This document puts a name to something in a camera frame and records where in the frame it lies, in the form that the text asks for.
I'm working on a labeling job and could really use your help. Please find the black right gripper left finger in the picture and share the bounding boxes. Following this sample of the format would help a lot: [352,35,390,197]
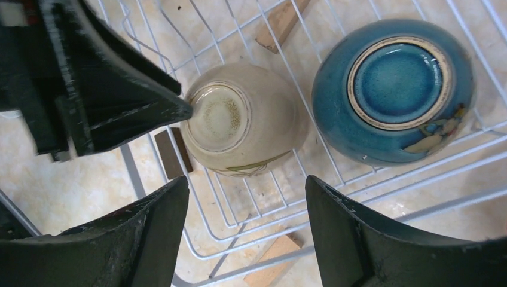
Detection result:
[1,176,189,286]

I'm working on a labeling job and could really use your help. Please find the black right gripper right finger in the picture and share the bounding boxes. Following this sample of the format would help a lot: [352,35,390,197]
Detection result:
[305,176,506,286]

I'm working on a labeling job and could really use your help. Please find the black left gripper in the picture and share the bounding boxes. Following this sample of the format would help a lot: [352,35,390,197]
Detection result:
[1,1,193,161]

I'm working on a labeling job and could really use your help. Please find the beige flower pattern bowl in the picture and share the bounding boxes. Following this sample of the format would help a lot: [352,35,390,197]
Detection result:
[180,63,309,178]

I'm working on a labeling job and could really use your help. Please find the small wooden block under rack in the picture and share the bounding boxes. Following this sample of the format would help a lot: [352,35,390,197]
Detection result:
[255,1,299,54]

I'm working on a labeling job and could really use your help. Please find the dark brown block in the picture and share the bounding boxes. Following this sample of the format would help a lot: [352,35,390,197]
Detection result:
[154,127,193,180]

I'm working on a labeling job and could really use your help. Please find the light wooden block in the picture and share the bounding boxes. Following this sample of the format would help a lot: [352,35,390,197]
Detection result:
[243,233,304,287]

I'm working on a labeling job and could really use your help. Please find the dark teal bowl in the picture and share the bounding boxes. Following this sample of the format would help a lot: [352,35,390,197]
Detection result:
[311,19,476,167]

